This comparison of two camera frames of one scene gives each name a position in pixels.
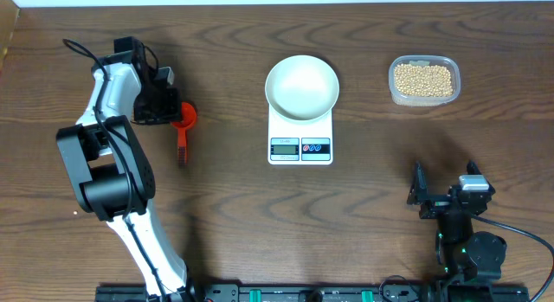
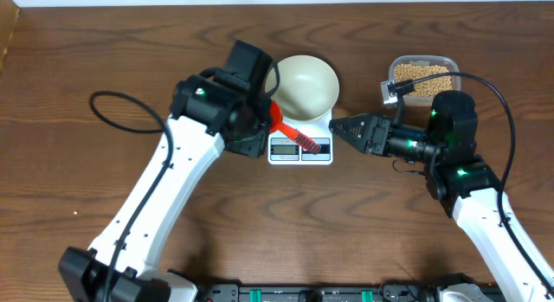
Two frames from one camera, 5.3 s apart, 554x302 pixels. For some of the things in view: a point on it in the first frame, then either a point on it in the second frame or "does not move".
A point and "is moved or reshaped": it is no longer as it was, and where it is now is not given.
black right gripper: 418,195 to 376,128
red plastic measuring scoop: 188,118 is moved or reshaped
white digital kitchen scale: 292,143 does not move
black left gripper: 174,112 to 254,144
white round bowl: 302,87 does not move
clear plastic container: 423,80 does not move
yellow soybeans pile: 422,80 does not move
